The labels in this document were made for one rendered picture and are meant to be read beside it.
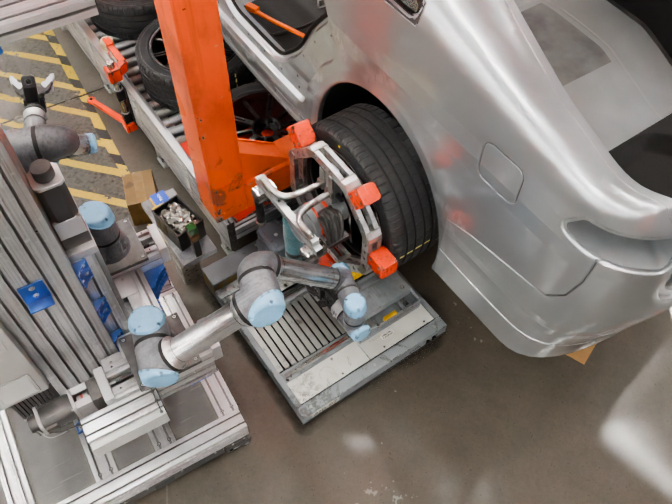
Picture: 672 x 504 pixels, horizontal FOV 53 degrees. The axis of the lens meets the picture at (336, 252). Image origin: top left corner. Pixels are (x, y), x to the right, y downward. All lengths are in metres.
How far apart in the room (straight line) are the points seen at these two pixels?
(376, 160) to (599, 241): 0.85
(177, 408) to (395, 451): 0.97
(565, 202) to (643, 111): 1.41
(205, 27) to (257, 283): 0.90
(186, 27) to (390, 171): 0.84
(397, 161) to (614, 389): 1.63
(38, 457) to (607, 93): 2.81
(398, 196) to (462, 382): 1.17
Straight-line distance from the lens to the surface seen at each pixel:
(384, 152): 2.47
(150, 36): 4.13
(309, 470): 3.10
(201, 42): 2.44
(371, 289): 3.22
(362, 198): 2.35
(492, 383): 3.33
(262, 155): 2.98
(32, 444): 3.15
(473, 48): 2.04
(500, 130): 1.99
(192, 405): 3.02
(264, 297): 2.00
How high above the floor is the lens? 2.96
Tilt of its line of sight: 55 degrees down
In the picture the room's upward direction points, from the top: 1 degrees clockwise
